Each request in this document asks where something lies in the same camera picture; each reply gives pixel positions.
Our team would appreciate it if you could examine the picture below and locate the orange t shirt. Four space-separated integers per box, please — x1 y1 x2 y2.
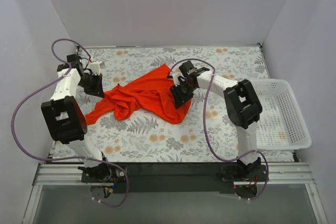
86 64 192 125

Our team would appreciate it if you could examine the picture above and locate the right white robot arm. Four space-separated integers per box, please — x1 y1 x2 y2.
167 59 267 182

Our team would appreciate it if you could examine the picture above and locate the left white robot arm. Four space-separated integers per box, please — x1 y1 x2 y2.
41 54 112 182

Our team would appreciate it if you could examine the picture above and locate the floral table mat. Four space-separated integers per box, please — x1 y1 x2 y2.
52 46 295 163

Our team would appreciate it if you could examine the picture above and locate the white plastic basket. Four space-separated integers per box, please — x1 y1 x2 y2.
252 79 312 151

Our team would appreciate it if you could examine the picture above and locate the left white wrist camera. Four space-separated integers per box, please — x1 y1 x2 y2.
86 61 105 75

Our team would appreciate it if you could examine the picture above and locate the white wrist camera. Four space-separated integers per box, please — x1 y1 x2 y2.
167 72 182 86
86 61 105 75

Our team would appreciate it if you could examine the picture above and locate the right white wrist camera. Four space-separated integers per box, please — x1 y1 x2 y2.
167 72 182 86

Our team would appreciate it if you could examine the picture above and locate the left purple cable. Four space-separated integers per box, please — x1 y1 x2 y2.
10 38 130 207

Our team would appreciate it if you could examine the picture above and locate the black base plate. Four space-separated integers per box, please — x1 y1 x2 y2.
81 161 270 195

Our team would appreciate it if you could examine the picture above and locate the aluminium frame rail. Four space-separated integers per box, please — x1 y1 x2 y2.
33 162 315 185

